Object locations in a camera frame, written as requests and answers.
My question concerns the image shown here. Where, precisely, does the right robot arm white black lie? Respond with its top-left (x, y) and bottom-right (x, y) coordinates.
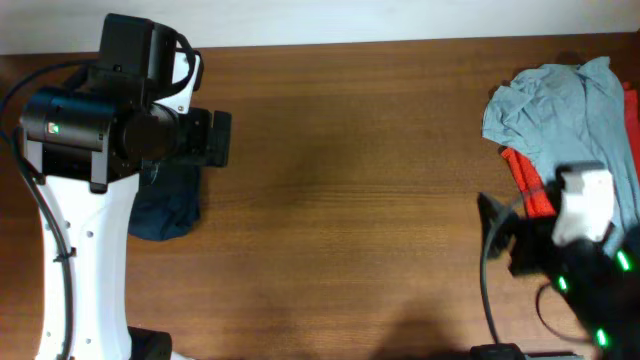
top-left (477, 193), bottom-right (639, 359)

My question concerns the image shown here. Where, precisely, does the red garment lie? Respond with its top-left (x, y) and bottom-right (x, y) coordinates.
top-left (499, 82), bottom-right (639, 218)

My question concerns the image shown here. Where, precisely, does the folded navy blue garment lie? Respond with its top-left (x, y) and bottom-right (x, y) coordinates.
top-left (128, 164), bottom-right (201, 242)

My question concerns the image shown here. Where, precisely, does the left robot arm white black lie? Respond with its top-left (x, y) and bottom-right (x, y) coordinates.
top-left (11, 14), bottom-right (232, 359)

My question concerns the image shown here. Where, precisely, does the grey t-shirt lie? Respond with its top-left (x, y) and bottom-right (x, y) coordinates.
top-left (482, 57), bottom-right (639, 255)

